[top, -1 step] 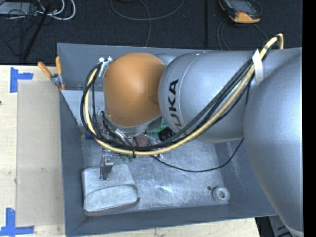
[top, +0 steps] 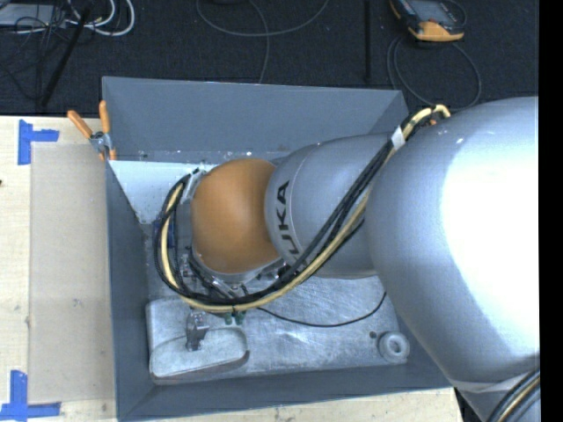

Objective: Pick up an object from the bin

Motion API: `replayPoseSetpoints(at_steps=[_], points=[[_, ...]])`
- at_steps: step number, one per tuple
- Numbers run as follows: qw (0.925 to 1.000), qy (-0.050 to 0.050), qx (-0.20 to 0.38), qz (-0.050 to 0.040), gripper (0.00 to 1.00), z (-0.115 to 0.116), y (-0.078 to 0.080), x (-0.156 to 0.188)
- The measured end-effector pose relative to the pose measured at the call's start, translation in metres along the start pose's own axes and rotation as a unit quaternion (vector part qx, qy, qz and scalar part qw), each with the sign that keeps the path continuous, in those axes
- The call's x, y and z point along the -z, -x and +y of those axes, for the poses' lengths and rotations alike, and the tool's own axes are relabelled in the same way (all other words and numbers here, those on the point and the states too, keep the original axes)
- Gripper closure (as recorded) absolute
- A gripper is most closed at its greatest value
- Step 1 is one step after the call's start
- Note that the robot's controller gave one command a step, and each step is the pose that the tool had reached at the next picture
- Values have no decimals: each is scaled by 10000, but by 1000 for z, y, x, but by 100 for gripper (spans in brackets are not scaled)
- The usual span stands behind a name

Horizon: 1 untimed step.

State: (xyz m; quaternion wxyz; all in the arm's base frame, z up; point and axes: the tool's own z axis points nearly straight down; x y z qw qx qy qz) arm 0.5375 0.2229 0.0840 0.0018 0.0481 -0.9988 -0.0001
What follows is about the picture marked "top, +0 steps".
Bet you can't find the grey metal bin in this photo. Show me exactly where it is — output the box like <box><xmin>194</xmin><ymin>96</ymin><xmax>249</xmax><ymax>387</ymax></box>
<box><xmin>100</xmin><ymin>76</ymin><xmax>458</xmax><ymax>422</ymax></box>

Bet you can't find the pale cardboard board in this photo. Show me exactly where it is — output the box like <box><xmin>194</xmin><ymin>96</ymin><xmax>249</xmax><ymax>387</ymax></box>
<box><xmin>26</xmin><ymin>142</ymin><xmax>116</xmax><ymax>406</ymax></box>

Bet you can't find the grey ring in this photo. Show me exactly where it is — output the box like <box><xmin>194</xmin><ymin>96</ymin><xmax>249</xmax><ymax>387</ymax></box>
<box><xmin>377</xmin><ymin>331</ymin><xmax>411</xmax><ymax>365</ymax></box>

